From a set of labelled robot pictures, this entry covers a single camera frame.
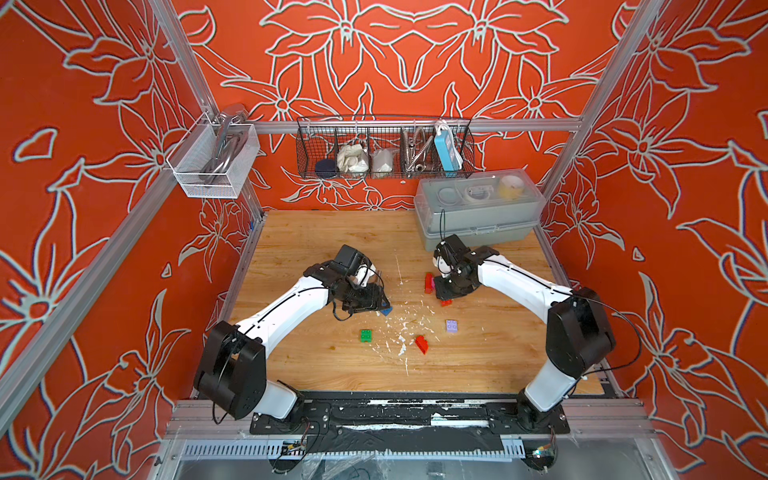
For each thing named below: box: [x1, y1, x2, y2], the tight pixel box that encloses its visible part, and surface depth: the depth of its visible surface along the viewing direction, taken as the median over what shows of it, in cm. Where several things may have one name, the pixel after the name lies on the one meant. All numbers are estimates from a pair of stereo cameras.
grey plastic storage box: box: [413, 168, 547, 252], surface depth 102 cm
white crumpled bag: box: [336, 144, 369, 173], surface depth 92 cm
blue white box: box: [434, 120, 464, 177], surface depth 89 cm
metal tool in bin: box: [199, 111, 246, 185], surface depth 87 cm
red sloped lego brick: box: [415, 335, 429, 355], surface depth 85 cm
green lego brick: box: [361, 329, 373, 343], surface depth 87 cm
